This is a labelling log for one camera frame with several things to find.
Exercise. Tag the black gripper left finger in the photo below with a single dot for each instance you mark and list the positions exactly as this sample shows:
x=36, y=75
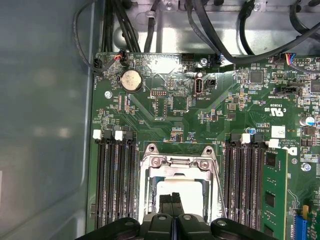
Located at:
x=165, y=225

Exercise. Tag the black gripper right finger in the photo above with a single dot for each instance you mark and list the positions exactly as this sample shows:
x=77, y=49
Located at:
x=185, y=227

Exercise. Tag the silver square CPU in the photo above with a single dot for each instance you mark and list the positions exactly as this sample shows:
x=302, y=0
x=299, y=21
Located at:
x=192, y=197

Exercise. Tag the metal socket cover frame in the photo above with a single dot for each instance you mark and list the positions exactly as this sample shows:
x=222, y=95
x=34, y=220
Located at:
x=165, y=173

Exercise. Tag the thin metal locking lever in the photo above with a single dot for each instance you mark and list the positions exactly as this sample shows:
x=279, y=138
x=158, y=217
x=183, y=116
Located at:
x=220, y=190

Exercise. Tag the metal CPU socket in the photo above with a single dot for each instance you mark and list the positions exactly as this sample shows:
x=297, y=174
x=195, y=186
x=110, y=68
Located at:
x=152, y=160

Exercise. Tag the blue expansion slot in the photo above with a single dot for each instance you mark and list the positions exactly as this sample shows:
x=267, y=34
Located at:
x=299, y=227

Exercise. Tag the green motherboard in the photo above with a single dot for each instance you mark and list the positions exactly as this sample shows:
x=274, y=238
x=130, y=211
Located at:
x=200, y=125

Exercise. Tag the green RAM stick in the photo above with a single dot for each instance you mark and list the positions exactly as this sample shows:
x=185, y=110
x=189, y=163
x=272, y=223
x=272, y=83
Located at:
x=275, y=175

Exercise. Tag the internal USB port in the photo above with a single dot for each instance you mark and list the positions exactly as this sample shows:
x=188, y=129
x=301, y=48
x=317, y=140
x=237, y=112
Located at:
x=198, y=86

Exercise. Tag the silver coin battery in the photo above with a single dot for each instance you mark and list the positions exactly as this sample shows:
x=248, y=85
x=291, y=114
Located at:
x=131, y=81

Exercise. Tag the small black square chip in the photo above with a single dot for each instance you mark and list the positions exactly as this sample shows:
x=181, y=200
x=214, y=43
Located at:
x=256, y=76

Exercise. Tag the black open PC case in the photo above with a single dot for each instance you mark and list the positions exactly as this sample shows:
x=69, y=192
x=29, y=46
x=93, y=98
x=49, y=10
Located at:
x=37, y=100

